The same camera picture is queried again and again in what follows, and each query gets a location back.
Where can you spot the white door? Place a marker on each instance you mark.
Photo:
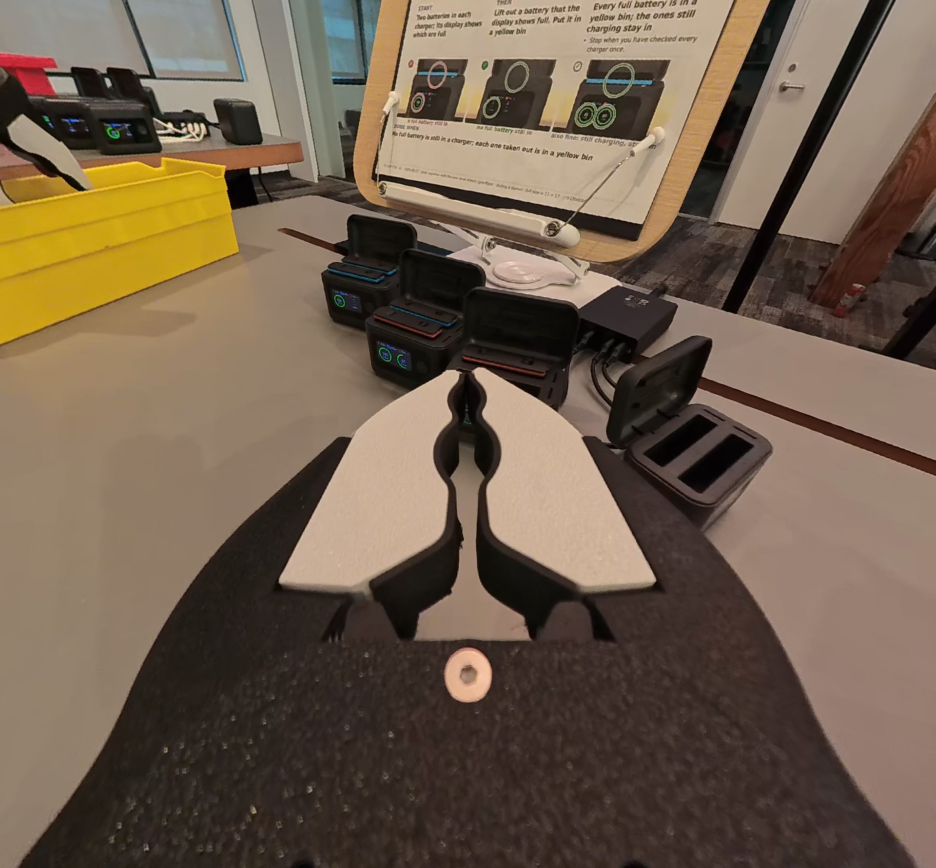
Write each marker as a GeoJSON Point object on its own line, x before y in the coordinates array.
{"type": "Point", "coordinates": [812, 20]}

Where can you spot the red can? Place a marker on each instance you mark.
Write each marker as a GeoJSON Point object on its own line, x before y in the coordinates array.
{"type": "Point", "coordinates": [850, 300]}

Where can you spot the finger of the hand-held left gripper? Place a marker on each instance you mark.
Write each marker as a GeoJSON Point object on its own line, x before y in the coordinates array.
{"type": "Point", "coordinates": [4, 189]}
{"type": "Point", "coordinates": [44, 148]}

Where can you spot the black power hub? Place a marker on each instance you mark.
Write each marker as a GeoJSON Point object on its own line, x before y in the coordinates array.
{"type": "Point", "coordinates": [629, 312]}

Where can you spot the red plastic bin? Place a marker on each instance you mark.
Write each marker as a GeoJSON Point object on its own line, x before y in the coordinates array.
{"type": "Point", "coordinates": [29, 75]}

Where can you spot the wooden post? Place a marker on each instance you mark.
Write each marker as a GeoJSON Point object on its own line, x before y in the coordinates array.
{"type": "Point", "coordinates": [892, 210]}

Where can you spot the black cube charger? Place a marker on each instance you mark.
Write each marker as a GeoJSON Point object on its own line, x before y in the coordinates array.
{"type": "Point", "coordinates": [238, 122]}

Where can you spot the instruction sheet on wooden stand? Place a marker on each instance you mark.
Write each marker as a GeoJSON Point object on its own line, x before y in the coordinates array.
{"type": "Point", "coordinates": [713, 115]}

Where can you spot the blue-edged black battery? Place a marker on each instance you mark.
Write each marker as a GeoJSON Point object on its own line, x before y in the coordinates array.
{"type": "Point", "coordinates": [355, 277]}
{"type": "Point", "coordinates": [428, 314]}
{"type": "Point", "coordinates": [376, 267]}

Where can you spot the black battery charging case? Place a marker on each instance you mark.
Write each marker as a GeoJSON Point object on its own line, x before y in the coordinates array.
{"type": "Point", "coordinates": [44, 111]}
{"type": "Point", "coordinates": [439, 276]}
{"type": "Point", "coordinates": [77, 111]}
{"type": "Point", "coordinates": [139, 129]}
{"type": "Point", "coordinates": [380, 239]}
{"type": "Point", "coordinates": [658, 378]}
{"type": "Point", "coordinates": [519, 320]}

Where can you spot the black metal pole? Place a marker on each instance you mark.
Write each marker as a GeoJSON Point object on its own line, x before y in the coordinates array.
{"type": "Point", "coordinates": [817, 137]}

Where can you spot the yellow plastic bin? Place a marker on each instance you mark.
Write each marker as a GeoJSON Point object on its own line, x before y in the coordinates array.
{"type": "Point", "coordinates": [110, 254]}

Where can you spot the wood-edged side table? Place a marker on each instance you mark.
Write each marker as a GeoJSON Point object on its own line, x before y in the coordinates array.
{"type": "Point", "coordinates": [219, 151]}

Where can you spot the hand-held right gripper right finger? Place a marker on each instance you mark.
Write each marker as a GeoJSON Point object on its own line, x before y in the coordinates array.
{"type": "Point", "coordinates": [563, 510]}

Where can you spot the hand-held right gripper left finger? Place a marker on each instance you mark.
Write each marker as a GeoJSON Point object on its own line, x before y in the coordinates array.
{"type": "Point", "coordinates": [380, 502]}

